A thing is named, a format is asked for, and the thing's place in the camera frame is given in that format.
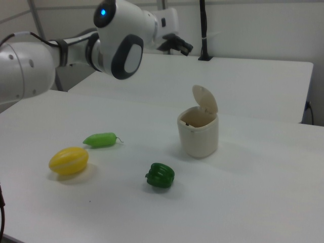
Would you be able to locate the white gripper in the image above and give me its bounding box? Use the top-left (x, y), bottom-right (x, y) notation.
top-left (153, 7), bottom-right (194, 56)

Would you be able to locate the black pole with base clamp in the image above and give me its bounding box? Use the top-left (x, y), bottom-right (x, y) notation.
top-left (198, 0), bottom-right (215, 62)

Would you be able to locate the thin dark cable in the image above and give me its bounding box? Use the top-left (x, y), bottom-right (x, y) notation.
top-left (0, 184), bottom-right (7, 239)

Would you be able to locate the beige hinged bin lid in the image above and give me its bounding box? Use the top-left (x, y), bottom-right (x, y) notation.
top-left (191, 84), bottom-right (219, 115)

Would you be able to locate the beige plastic garbage bin body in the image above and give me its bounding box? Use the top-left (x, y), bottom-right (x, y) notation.
top-left (177, 106), bottom-right (219, 159)

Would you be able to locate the dark green toy bell pepper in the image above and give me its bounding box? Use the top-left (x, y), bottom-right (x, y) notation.
top-left (145, 162), bottom-right (176, 188)

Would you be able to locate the yellow striped toy melon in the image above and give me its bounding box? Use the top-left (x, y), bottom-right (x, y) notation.
top-left (48, 147), bottom-right (89, 176)

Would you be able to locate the light green toy chili pepper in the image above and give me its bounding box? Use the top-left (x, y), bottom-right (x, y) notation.
top-left (83, 132), bottom-right (125, 149)

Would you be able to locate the black cable with white tape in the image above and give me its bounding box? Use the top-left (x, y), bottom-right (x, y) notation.
top-left (0, 30), bottom-right (67, 49)

